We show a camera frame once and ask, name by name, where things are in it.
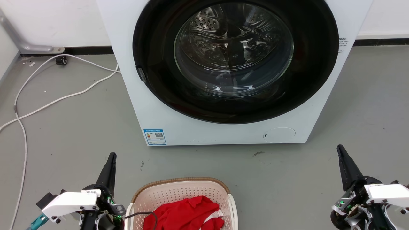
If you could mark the white front-load washing machine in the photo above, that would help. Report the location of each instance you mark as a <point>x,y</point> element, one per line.
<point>179,127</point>

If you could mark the round black washer door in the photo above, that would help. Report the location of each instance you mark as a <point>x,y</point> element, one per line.
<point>159,64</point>

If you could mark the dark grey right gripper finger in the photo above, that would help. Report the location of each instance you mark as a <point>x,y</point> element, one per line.
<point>348,169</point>

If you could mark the black baseboard strip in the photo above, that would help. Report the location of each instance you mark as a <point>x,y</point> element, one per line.
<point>380,42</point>
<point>86,50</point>

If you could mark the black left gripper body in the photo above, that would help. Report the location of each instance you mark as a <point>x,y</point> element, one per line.
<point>105,220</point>

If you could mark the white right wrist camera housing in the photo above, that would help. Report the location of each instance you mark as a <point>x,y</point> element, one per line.
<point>389,193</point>

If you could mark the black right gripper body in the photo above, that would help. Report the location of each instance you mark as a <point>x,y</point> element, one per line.
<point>354,207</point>

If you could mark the red garment white stripe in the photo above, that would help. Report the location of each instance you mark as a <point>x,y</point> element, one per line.
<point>185,214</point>

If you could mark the small black wall clip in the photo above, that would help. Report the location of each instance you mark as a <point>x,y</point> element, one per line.
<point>61,60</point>

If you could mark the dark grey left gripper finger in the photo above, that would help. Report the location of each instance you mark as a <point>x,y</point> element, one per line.
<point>108,174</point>

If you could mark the round white filter cover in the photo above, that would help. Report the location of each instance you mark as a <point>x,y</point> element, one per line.
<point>279,134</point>

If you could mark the grey wall pipe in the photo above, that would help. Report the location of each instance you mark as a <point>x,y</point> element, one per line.
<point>19,40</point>

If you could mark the blue energy label sticker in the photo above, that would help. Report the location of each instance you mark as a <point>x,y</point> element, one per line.
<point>155,137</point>

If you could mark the white laundry basket brown rim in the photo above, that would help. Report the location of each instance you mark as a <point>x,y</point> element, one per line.
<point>179,191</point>

